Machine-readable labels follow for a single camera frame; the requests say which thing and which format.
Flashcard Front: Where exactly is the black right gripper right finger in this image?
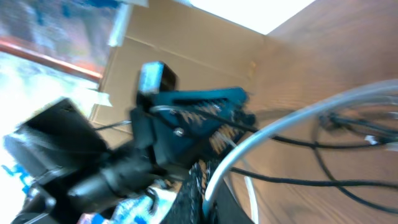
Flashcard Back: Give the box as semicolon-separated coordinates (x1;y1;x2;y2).
211;181;253;224

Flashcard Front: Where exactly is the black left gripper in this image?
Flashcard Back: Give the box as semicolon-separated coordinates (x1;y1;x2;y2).
129;87;256;168

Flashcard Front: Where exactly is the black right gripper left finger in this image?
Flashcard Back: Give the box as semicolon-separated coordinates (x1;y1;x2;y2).
161;160;215;224

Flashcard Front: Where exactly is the white cable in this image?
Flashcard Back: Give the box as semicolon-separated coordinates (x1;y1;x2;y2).
149;79;398;224

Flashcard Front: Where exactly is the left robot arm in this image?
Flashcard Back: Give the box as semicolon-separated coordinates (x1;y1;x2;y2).
4;87;256;223

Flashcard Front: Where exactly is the cardboard box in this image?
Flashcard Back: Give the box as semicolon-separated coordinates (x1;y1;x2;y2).
91;0;264;128

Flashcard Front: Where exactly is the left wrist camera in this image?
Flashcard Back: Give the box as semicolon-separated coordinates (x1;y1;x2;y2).
137;61;178;95

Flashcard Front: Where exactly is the colourful painted wall panel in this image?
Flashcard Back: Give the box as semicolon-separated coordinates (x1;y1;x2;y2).
1;0;149;82

